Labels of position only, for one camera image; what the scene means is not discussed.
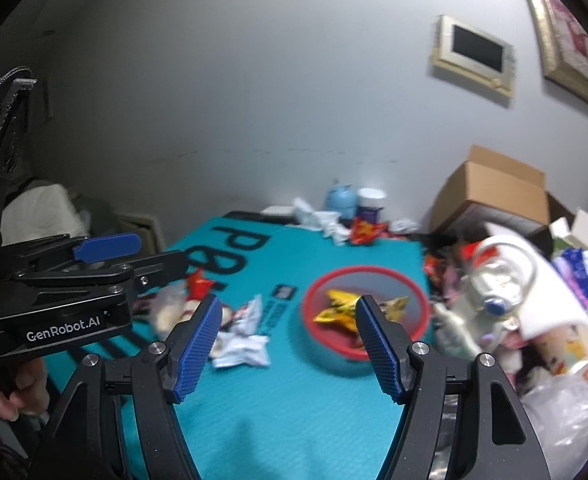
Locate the striped shrimp snack bag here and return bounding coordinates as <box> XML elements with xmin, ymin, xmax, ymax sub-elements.
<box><xmin>379</xmin><ymin>296</ymin><xmax>409</xmax><ymax>324</ymax></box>

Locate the blue deer humidifier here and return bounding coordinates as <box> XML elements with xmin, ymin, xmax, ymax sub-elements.
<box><xmin>323</xmin><ymin>179</ymin><xmax>358</xmax><ymax>221</ymax></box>

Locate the person's left hand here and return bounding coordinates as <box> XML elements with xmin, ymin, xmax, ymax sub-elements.
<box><xmin>0</xmin><ymin>358</ymin><xmax>50</xmax><ymax>422</ymax></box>

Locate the white cartoon water bottle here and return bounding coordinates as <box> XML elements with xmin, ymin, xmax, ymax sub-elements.
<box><xmin>433</xmin><ymin>236</ymin><xmax>537</xmax><ymax>360</ymax></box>

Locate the crumpled white tissue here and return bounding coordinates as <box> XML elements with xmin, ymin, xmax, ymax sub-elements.
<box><xmin>292</xmin><ymin>197</ymin><xmax>350</xmax><ymax>245</ymax></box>

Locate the white open carton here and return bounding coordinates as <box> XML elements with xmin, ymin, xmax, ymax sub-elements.
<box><xmin>549</xmin><ymin>209</ymin><xmax>588</xmax><ymax>250</ymax></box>

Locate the white black printed snack packet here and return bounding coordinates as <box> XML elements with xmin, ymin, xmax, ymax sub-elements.
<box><xmin>231</xmin><ymin>294</ymin><xmax>262</xmax><ymax>337</ymax></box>

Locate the small red candy packet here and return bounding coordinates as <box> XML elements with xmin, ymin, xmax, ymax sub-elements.
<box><xmin>187</xmin><ymin>268</ymin><xmax>216</xmax><ymax>301</ymax></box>

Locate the white red plum drink bag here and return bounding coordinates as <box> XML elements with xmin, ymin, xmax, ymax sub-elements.
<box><xmin>180</xmin><ymin>299</ymin><xmax>233</xmax><ymax>330</ymax></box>

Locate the wall intercom panel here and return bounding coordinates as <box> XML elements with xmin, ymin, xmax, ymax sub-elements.
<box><xmin>432</xmin><ymin>14</ymin><xmax>515</xmax><ymax>99</ymax></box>

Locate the white lid purple jar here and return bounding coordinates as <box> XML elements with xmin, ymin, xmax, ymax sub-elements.
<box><xmin>355</xmin><ymin>188</ymin><xmax>386</xmax><ymax>224</ymax></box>

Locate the framed picture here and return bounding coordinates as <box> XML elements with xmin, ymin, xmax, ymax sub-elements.
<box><xmin>527</xmin><ymin>0</ymin><xmax>588</xmax><ymax>103</ymax></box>

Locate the small crumpled white wrapper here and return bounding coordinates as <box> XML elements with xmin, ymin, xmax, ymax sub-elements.
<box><xmin>388</xmin><ymin>218</ymin><xmax>421</xmax><ymax>235</ymax></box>

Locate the purple white tissue pack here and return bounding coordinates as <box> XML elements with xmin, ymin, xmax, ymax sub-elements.
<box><xmin>552</xmin><ymin>247</ymin><xmax>588</xmax><ymax>310</ymax></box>

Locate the red snack packet by jar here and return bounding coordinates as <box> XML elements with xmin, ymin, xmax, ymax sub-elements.
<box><xmin>349</xmin><ymin>217</ymin><xmax>386</xmax><ymax>245</ymax></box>

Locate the white quilted jacket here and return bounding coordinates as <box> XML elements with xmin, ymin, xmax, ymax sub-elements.
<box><xmin>0</xmin><ymin>184</ymin><xmax>89</xmax><ymax>245</ymax></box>

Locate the white snack wrapper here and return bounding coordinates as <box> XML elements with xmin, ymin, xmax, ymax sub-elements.
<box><xmin>209</xmin><ymin>332</ymin><xmax>270</xmax><ymax>368</ymax></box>

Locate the cardboard box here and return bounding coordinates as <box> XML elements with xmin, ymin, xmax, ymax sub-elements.
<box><xmin>430</xmin><ymin>144</ymin><xmax>575</xmax><ymax>240</ymax></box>

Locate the yellow snack bag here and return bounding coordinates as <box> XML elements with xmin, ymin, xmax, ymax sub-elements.
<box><xmin>314</xmin><ymin>289</ymin><xmax>360</xmax><ymax>334</ymax></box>

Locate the white foam sheet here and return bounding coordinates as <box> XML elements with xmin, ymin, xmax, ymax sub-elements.
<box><xmin>485</xmin><ymin>222</ymin><xmax>588</xmax><ymax>352</ymax></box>

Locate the teal bubble mat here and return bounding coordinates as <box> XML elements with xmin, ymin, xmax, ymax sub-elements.
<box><xmin>176</xmin><ymin>218</ymin><xmax>426</xmax><ymax>479</ymax></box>

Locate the clear plastic bag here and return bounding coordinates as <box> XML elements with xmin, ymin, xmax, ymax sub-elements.
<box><xmin>149</xmin><ymin>282</ymin><xmax>187</xmax><ymax>339</ymax></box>

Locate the red plastic basket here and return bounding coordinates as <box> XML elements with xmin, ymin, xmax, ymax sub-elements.
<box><xmin>300</xmin><ymin>266</ymin><xmax>431</xmax><ymax>361</ymax></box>

